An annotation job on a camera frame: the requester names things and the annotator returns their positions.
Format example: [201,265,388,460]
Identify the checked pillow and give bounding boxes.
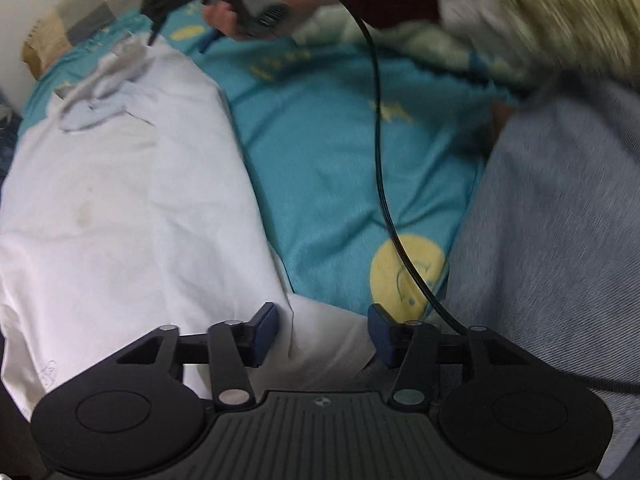
[37,0,166,56]

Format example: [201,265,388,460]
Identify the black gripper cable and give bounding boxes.
[270,0,640,393]

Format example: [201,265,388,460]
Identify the teal patterned bed sheet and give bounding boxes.
[20,2,531,321]

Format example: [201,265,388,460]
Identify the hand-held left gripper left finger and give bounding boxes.
[115,301,279,409]

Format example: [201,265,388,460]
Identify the white t-shirt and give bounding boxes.
[0,35,381,421]

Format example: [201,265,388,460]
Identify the person's leg in grey pants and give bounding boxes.
[442,80,640,480]

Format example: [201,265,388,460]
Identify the brown cushion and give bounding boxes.
[21,20,58,82]

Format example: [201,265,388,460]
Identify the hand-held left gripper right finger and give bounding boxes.
[366,304,532,407]

